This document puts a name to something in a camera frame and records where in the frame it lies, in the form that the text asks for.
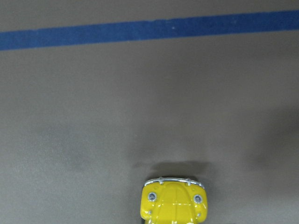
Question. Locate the yellow beetle toy car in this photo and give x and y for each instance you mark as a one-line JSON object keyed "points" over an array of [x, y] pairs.
{"points": [[172, 200]]}

